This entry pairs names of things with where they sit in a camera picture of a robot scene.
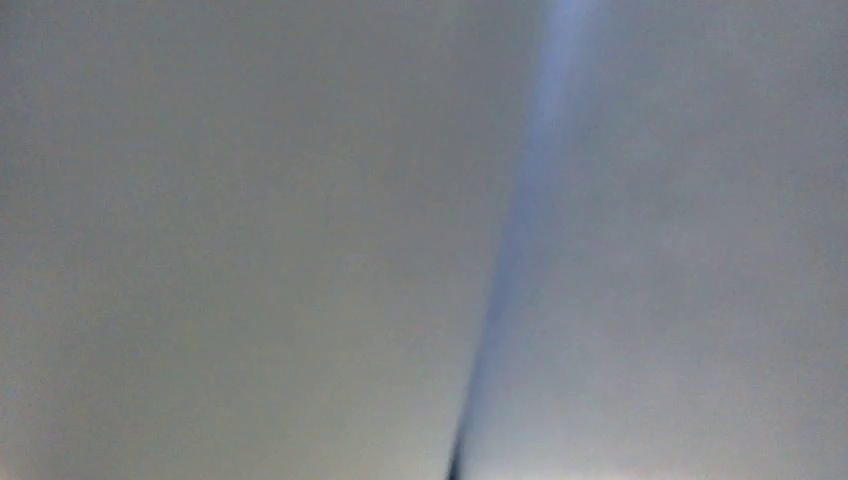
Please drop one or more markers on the printed paper sheet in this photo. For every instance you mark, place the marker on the printed paper sheet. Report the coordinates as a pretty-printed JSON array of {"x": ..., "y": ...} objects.
[{"x": 423, "y": 239}]

